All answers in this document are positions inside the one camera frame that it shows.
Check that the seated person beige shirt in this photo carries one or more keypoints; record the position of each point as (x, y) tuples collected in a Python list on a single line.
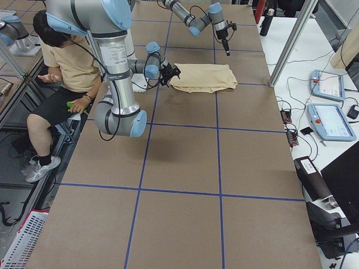
[(69, 63)]

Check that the far blue teach pendant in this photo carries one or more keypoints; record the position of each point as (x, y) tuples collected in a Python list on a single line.
[(327, 85)]

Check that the grey aluminium frame post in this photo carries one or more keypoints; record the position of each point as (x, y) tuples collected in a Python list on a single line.
[(296, 31)]

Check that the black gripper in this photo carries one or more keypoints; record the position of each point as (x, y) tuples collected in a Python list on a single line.
[(167, 73), (221, 33)]

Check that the black water bottle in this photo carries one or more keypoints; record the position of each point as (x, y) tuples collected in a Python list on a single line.
[(265, 25)]

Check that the beige long-sleeve printed shirt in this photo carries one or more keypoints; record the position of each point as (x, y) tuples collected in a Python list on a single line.
[(207, 78)]

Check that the white plastic basket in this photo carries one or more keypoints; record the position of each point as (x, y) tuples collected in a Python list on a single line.
[(25, 240)]

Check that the near blue teach pendant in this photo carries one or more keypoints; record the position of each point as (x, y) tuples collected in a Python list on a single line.
[(330, 123)]

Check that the blue teach pendant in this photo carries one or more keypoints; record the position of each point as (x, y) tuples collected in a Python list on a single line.
[(330, 123), (327, 85)]

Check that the black monitor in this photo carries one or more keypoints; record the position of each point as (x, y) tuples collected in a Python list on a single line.
[(341, 177)]

